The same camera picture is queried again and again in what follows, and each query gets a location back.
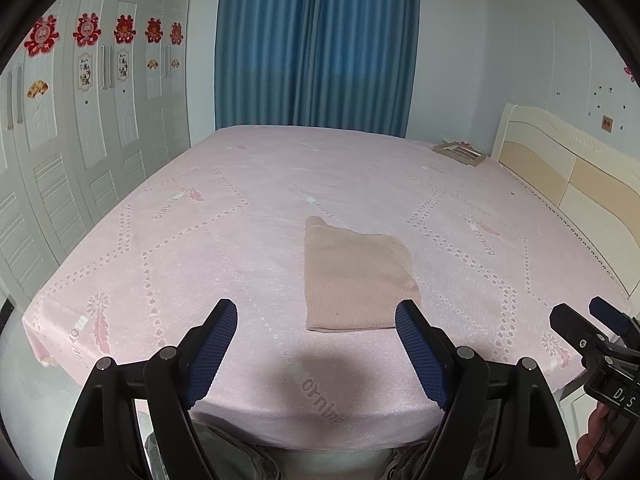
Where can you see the person's right leg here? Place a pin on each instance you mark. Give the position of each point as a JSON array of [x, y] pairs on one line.
[[412, 465]]

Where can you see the red paper door decal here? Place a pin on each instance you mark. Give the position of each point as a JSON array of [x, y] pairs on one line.
[[152, 30], [122, 29], [41, 35], [86, 30], [176, 32]]

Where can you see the person's right hand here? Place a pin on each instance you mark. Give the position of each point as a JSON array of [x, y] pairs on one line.
[[585, 447]]

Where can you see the orange wall socket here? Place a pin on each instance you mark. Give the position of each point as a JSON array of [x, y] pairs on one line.
[[607, 122]]

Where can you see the person's left leg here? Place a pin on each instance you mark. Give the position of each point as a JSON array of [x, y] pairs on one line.
[[235, 452]]

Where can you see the bed with pink sheet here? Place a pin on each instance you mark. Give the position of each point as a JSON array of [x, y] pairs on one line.
[[350, 175]]

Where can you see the person's leg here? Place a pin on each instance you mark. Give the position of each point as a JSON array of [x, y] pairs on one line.
[[412, 465], [235, 452]]

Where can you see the white nightstand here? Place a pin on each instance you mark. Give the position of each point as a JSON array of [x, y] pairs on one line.
[[570, 405]]

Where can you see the blue curtain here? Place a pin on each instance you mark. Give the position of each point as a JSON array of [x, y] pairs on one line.
[[315, 50]]

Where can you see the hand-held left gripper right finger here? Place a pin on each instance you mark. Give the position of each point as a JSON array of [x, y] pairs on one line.
[[420, 355]]

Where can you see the peach knit sweater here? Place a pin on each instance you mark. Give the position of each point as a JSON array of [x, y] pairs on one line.
[[355, 280]]

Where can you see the flat brown box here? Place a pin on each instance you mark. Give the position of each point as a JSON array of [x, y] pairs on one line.
[[460, 153]]

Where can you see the red wall sticker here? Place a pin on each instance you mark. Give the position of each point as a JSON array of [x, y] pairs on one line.
[[631, 74]]

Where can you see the white wardrobe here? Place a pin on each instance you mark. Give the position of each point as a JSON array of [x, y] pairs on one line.
[[100, 160]]

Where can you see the cream bed headboard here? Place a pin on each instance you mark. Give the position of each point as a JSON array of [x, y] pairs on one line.
[[550, 170]]

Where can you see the ornamental door plaque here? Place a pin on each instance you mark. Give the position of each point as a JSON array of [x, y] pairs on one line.
[[86, 74], [122, 65]]

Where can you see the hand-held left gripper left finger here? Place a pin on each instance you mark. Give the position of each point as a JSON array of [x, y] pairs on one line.
[[212, 355]]

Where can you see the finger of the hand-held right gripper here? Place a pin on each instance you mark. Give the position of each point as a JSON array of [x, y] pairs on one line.
[[572, 327], [607, 312]]

